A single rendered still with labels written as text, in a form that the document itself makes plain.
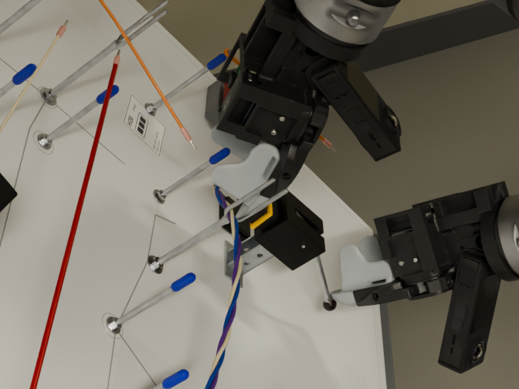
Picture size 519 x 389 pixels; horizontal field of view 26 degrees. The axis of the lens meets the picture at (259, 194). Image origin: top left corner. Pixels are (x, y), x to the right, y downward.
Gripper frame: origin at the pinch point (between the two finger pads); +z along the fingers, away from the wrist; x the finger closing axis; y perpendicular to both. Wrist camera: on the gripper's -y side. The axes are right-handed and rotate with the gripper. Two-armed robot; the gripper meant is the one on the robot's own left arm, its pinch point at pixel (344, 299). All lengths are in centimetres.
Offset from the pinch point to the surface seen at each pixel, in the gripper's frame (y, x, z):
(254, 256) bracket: 6.9, 8.9, 1.8
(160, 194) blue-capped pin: 14.9, 15.6, 4.7
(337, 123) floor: 27, -161, 111
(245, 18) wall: 60, -143, 116
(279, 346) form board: -2.1, 8.1, 2.8
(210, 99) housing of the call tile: 23.8, -2.4, 11.5
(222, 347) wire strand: 2.3, 29.7, -11.3
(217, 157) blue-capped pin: 16.5, 13.9, -1.8
